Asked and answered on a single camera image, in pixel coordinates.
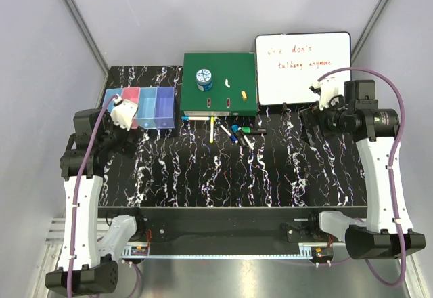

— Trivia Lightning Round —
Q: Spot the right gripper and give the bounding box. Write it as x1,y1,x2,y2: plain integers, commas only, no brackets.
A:
300,95,354,146

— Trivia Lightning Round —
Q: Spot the four-compartment colourful organizer tray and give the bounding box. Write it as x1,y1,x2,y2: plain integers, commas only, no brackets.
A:
102,87,175,129

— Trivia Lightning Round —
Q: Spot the white marker blue cap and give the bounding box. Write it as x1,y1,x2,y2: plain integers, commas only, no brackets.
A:
181,116,211,121

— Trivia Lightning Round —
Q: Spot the yellow highlighter pen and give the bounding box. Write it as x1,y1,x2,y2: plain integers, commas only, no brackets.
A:
210,116,214,144

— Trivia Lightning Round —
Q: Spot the round blue tape tin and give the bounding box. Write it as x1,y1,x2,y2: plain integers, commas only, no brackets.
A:
196,68,213,91

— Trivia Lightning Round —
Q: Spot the green ring binder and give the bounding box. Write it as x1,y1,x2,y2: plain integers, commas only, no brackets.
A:
180,52,258,117

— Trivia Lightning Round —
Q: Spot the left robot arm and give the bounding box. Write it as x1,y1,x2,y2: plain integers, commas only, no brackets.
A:
45,104,146,297

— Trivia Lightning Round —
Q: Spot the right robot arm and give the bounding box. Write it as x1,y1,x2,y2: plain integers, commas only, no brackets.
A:
300,80,426,259

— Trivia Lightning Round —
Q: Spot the black marble pattern mat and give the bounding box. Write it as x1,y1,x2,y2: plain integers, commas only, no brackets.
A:
97,64,373,208

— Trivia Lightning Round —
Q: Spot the green black marker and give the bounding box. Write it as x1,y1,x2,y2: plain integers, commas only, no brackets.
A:
240,127,267,135

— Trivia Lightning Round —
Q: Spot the white whiteboard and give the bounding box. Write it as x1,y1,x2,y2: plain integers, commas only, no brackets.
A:
255,31,351,106

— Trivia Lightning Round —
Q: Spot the blue capped marker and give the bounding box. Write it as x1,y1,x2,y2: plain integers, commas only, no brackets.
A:
231,124,246,147

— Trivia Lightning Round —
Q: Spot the white pen blue tip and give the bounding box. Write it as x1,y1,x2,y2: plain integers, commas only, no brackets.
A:
219,124,238,144

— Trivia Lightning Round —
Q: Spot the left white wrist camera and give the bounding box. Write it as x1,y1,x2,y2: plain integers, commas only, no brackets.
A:
110,97,138,131

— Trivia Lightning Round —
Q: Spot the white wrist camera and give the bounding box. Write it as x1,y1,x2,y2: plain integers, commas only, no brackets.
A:
110,97,138,131
310,77,344,110

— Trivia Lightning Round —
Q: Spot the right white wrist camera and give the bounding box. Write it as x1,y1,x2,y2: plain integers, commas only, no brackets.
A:
310,77,344,110

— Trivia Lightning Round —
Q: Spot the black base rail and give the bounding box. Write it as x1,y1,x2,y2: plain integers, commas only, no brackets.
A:
97,205,369,257

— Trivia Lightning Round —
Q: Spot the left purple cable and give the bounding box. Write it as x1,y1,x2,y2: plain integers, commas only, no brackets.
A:
66,96,141,297

